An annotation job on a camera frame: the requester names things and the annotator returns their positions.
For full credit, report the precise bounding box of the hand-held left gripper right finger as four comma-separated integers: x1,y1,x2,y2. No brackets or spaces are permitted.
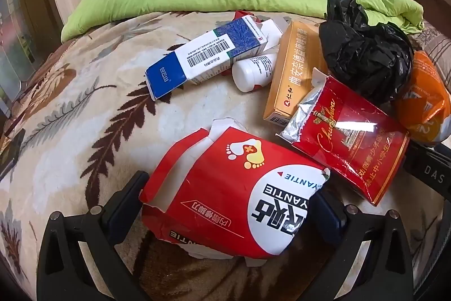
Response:
312,190,414,301

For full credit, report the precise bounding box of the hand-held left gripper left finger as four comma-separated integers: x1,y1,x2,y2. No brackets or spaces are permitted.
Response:
36,170,150,301

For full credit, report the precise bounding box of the red cigarette pack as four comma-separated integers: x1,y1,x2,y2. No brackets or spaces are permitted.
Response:
275,67,411,207

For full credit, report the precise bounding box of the red and white carton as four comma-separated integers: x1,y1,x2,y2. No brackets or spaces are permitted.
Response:
138,118,332,268

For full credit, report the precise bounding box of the orange box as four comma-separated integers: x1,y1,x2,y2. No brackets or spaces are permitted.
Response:
262,21,330,127

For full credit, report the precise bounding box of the blue and white box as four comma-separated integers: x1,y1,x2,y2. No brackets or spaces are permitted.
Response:
145,16,284,100

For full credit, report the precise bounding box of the orange snack packet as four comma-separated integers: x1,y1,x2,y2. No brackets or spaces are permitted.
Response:
391,50,451,146

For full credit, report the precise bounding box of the leaf print blanket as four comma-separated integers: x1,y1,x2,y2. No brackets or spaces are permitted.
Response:
0,10,451,301

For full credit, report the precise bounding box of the striped pillow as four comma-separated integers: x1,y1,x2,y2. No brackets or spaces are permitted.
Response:
410,19,451,76

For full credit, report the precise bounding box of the dark phone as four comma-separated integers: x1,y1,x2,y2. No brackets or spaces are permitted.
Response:
0,128,27,178

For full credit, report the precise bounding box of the black plastic bag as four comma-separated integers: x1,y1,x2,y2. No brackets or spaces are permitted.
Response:
318,0,414,104

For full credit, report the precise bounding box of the white plastic bottle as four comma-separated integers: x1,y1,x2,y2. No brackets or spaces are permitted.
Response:
231,53,279,92

